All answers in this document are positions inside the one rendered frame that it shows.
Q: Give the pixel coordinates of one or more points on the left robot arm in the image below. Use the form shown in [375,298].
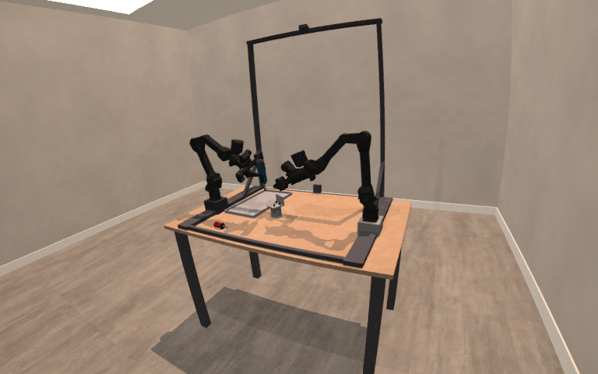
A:
[310,169]

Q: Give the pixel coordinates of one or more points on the grey cylinder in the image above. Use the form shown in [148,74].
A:
[276,213]

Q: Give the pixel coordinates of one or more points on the black metal overhead frame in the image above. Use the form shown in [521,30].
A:
[255,110]

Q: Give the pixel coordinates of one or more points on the blue electric screwdriver barrel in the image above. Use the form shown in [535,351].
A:
[262,171]

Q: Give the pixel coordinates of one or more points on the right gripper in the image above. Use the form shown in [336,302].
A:
[246,171]

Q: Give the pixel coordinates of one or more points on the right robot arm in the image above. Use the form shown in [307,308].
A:
[224,153]

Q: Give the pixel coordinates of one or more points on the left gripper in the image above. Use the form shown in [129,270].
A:
[282,183]

